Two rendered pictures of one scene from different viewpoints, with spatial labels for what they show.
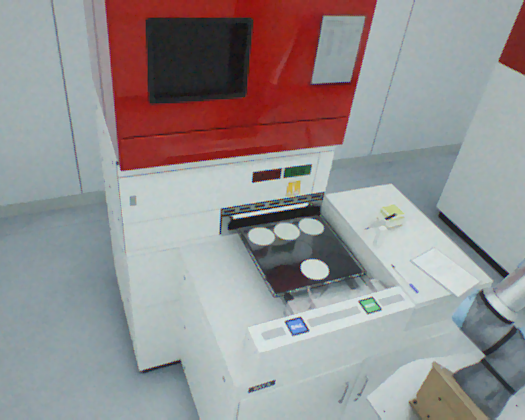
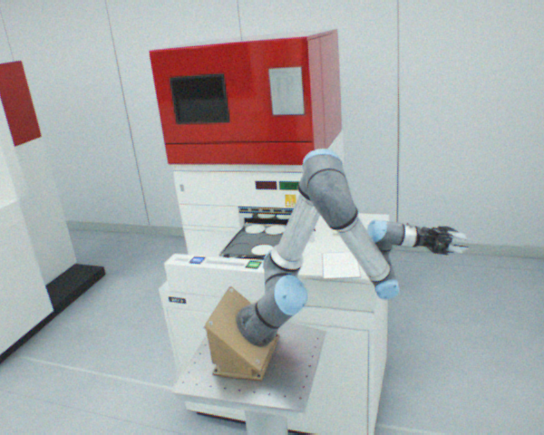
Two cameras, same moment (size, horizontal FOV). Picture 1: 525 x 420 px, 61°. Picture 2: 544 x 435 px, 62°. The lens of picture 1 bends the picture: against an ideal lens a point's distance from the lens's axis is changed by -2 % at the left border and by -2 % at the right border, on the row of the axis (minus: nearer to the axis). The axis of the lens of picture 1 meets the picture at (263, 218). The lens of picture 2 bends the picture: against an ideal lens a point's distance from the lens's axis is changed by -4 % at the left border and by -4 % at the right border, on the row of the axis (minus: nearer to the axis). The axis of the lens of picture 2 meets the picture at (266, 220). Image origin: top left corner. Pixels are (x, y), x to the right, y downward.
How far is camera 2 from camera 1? 172 cm
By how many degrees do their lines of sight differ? 44
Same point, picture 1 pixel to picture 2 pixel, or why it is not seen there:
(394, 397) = not seen: hidden behind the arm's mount
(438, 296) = (309, 274)
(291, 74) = (257, 108)
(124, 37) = (160, 87)
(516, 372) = (264, 302)
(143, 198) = (188, 188)
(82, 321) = not seen: hidden behind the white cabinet
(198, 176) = (218, 178)
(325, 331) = (208, 266)
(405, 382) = not seen: hidden behind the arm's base
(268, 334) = (179, 259)
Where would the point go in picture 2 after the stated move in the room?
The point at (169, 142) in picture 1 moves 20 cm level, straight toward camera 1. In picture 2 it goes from (190, 149) to (163, 159)
